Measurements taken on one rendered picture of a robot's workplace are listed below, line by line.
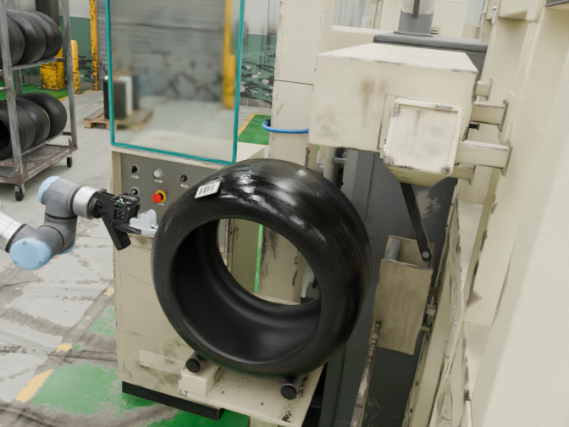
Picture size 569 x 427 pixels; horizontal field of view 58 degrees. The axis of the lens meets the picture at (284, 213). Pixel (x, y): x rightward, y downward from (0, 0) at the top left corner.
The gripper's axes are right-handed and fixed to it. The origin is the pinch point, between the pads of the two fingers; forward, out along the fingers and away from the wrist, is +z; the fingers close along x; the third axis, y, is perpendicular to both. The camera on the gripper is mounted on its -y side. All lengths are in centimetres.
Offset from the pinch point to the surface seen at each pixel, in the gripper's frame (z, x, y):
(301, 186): 37.4, -2.7, 26.6
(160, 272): 7.9, -11.9, -4.0
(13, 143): -269, 238, -101
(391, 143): 56, -45, 52
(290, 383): 48, -9, -25
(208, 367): 23.2, -4.7, -34.3
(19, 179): -263, 239, -133
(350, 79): 47, -35, 58
